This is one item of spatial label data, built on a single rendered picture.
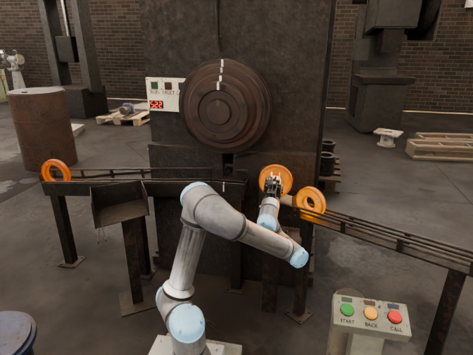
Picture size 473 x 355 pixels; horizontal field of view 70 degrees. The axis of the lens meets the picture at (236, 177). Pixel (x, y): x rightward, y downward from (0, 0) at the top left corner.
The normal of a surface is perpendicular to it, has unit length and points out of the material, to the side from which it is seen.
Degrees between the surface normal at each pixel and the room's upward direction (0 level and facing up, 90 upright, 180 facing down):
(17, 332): 0
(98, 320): 0
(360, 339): 90
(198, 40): 90
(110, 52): 90
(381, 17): 92
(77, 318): 1
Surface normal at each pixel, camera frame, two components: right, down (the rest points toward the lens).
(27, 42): -0.21, 0.37
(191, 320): 0.05, -0.86
